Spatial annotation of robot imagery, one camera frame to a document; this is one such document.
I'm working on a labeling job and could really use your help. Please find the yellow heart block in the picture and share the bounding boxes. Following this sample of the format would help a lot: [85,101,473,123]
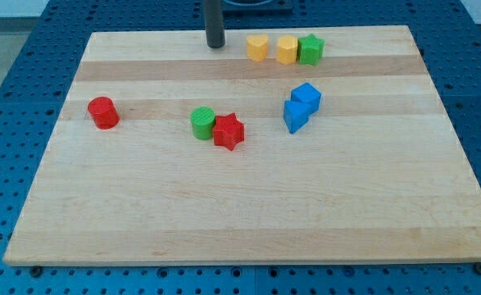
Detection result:
[246,34,269,62]

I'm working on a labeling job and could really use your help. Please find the wooden board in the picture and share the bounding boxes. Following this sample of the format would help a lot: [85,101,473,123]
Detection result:
[4,25,481,266]

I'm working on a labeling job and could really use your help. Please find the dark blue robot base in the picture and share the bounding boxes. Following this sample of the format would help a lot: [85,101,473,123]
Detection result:
[222,0,293,12]

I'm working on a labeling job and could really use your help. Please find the blue cube block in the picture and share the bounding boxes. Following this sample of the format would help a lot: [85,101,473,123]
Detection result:
[291,82,322,113]

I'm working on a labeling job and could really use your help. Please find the blue triangle block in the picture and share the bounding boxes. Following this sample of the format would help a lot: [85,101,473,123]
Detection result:
[283,100,311,134]

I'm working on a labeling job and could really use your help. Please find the red cylinder block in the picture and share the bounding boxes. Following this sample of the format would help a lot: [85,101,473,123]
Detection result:
[88,97,120,129]

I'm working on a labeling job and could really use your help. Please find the green star block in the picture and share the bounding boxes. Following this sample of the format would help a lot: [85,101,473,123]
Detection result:
[297,34,324,66]

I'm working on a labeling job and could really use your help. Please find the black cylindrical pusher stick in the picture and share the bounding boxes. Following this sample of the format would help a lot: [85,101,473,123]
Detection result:
[202,0,225,49]

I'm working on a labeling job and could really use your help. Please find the red star block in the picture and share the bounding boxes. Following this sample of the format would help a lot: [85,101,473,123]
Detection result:
[212,113,245,151]

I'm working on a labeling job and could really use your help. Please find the yellow hexagon block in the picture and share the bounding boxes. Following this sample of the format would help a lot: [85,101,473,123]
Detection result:
[276,35,298,65]

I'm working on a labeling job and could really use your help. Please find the green cylinder block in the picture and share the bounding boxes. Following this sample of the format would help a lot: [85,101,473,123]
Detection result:
[190,107,216,140]

